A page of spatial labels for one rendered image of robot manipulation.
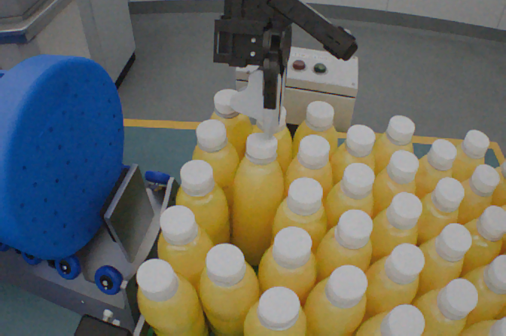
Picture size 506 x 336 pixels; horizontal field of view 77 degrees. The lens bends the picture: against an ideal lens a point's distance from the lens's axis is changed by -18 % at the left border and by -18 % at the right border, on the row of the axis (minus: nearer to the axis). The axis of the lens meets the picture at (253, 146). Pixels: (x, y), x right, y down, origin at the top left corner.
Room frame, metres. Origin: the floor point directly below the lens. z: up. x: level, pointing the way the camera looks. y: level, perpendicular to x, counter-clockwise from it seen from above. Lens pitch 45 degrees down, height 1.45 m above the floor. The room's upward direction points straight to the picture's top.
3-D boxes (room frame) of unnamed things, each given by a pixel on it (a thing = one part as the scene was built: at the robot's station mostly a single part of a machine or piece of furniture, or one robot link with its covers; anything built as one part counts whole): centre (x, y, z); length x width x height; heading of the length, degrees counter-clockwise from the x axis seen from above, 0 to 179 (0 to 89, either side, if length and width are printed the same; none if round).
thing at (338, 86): (0.55, -0.08, 1.05); 0.20 x 0.10 x 0.10; 77
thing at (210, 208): (0.30, 0.07, 0.99); 0.07 x 0.07 x 0.19
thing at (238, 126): (0.44, 0.03, 0.99); 0.07 x 0.07 x 0.19
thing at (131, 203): (0.31, 0.19, 0.99); 0.10 x 0.02 x 0.12; 167
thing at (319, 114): (0.42, -0.10, 1.09); 0.04 x 0.04 x 0.02
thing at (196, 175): (0.30, 0.07, 1.09); 0.04 x 0.04 x 0.02
